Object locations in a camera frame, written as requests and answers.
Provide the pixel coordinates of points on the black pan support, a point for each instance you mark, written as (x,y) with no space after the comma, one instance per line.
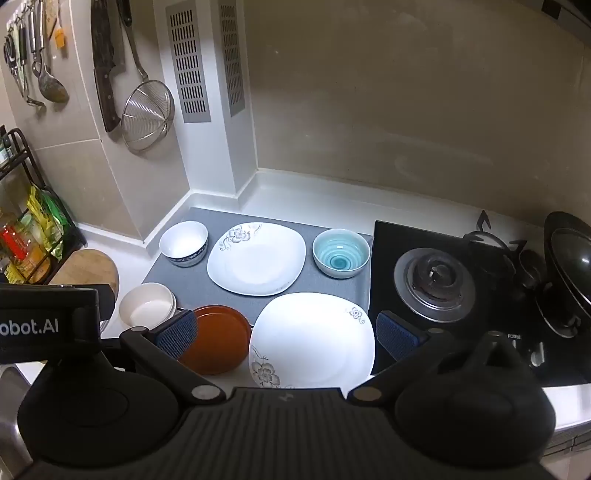
(489,237)

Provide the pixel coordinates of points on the wooden cutting board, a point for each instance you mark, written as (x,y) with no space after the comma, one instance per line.
(87,270)

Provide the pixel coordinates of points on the yellow green packets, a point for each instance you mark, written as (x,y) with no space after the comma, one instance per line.
(46,212)

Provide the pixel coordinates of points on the hanging metal utensil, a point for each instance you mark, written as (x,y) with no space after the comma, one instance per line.
(21,69)

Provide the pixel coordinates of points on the metal mesh strainer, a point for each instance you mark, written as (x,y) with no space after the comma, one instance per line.
(147,115)

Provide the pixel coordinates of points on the stove knob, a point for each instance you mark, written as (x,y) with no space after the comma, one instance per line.
(535,354)

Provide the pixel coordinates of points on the black gas stove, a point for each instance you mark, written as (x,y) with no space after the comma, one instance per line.
(489,318)

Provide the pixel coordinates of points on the round stove burner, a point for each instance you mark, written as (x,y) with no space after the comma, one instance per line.
(434,284)

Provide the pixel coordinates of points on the steel sink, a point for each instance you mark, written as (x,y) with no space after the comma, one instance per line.
(11,415)

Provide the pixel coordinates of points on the teal striped bowl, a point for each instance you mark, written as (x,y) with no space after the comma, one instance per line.
(341,254)

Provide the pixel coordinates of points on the white square floral plate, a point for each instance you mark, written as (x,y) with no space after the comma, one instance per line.
(314,344)
(258,263)

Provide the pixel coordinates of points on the grey mat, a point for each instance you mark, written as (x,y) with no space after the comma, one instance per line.
(318,288)

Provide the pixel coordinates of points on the metal ladle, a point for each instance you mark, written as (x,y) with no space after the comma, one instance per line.
(51,85)

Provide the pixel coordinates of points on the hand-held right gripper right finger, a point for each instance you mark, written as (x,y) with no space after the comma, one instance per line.
(396,339)

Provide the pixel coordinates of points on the white bowl with blue band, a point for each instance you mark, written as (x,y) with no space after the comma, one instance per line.
(183,241)

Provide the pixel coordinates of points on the cream white bowl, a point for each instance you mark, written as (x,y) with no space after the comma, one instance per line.
(143,307)
(174,305)

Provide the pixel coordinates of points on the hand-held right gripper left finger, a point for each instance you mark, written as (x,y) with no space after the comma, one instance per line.
(178,338)

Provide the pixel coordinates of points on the red label bottle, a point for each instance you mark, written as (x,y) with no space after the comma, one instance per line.
(14,242)

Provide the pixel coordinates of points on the grey vent grille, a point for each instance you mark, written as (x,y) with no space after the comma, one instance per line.
(188,64)

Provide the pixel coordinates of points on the black wok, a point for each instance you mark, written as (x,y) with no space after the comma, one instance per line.
(570,267)

